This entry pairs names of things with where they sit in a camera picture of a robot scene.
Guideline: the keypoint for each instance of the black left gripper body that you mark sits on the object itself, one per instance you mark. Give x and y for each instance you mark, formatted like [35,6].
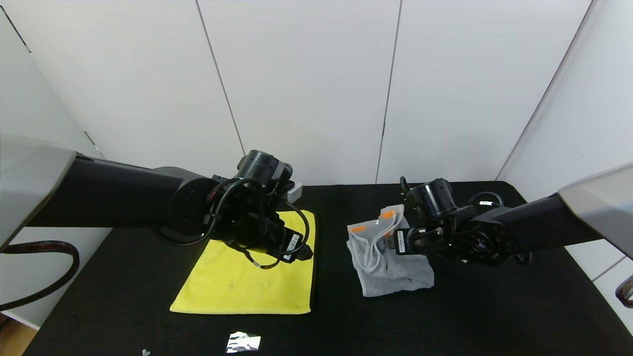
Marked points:
[293,245]

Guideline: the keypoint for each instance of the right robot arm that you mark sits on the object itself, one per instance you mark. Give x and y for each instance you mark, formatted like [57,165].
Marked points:
[534,227]

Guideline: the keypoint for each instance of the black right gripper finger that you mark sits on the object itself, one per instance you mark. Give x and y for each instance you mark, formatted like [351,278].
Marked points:
[389,242]

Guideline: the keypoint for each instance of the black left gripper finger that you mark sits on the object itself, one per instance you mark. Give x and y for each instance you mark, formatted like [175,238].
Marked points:
[304,253]

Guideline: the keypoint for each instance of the black fabric table cover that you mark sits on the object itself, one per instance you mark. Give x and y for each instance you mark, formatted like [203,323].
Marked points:
[445,326]

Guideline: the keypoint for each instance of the grey towel with orange stripes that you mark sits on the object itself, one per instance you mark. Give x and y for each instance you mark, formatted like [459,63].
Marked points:
[390,277]

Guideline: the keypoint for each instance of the yellow microfibre towel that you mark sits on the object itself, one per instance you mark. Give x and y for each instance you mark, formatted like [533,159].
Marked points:
[237,287]

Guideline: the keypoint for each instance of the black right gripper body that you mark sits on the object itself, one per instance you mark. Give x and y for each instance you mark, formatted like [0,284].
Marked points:
[400,242]

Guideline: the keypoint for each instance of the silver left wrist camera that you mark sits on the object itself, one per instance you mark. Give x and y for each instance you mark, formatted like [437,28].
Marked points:
[294,192]

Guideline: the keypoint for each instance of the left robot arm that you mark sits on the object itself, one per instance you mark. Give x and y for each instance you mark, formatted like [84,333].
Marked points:
[113,198]

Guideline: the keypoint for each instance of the crumpled silver foil scrap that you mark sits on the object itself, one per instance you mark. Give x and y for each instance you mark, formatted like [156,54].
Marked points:
[243,342]

